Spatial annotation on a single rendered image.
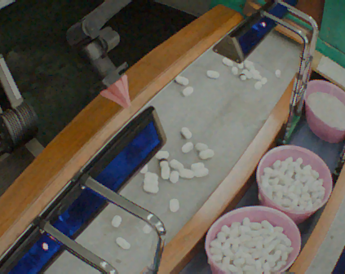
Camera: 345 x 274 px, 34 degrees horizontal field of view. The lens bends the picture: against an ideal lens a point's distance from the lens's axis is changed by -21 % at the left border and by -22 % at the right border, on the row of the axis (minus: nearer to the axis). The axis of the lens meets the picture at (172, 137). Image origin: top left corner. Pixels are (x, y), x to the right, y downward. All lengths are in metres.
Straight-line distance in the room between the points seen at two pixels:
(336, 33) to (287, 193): 0.81
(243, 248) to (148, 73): 0.66
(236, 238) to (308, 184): 0.31
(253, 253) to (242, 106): 0.57
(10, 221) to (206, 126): 0.71
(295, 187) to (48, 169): 0.67
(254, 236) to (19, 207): 0.61
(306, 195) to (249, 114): 0.36
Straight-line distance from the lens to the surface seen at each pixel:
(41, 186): 1.56
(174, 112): 1.85
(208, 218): 1.56
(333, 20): 2.24
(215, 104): 1.90
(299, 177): 1.76
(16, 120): 1.71
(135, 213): 1.06
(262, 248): 1.56
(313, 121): 2.01
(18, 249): 0.98
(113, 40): 1.67
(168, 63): 1.98
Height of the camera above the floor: 1.91
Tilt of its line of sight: 41 degrees down
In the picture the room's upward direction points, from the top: 12 degrees clockwise
